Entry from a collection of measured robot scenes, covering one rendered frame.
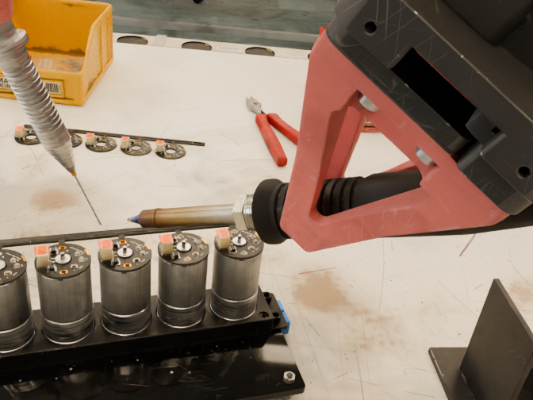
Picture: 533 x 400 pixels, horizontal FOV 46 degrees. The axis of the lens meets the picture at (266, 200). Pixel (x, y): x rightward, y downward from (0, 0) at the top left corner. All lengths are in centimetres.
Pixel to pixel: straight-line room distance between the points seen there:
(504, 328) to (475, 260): 14
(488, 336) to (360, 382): 7
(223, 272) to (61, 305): 8
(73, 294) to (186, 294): 5
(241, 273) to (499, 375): 13
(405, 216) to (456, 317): 22
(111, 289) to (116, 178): 19
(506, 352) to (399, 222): 14
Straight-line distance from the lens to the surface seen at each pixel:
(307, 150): 19
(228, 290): 32
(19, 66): 24
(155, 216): 27
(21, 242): 32
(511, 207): 17
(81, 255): 31
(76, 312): 31
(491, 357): 33
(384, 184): 21
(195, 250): 31
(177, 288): 31
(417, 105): 16
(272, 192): 23
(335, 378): 34
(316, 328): 37
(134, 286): 31
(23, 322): 32
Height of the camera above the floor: 100
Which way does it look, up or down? 32 degrees down
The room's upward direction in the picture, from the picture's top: 7 degrees clockwise
